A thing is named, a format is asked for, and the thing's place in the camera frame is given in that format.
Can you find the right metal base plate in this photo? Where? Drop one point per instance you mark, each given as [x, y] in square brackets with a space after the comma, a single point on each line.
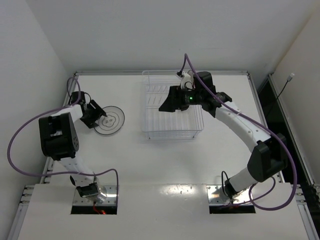
[216, 196]

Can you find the white plate orange sunburst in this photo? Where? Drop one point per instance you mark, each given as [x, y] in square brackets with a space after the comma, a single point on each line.
[191, 73]

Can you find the aluminium table frame rail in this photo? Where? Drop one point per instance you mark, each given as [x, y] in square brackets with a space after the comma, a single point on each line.
[23, 207]

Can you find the white wire dish rack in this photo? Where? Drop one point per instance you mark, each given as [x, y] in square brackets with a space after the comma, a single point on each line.
[158, 125]

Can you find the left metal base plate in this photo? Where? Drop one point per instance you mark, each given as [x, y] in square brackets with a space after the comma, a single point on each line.
[107, 198]

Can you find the metal base plate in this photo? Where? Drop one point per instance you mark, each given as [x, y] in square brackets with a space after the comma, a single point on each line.
[107, 198]
[216, 196]

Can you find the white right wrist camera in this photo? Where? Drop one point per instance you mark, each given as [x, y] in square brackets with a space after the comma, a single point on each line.
[185, 83]

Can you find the black cable white plug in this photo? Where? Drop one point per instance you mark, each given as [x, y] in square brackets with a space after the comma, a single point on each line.
[273, 103]

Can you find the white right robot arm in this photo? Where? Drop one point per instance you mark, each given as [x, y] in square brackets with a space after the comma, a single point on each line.
[267, 156]

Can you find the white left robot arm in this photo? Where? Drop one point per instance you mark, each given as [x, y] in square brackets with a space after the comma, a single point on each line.
[60, 142]

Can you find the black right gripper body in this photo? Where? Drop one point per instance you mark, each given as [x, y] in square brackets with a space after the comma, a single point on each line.
[177, 98]

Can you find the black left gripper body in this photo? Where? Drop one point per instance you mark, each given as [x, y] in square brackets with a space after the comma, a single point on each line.
[93, 115]

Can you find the white plate teal rim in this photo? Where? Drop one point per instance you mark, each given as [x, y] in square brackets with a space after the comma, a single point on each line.
[110, 123]

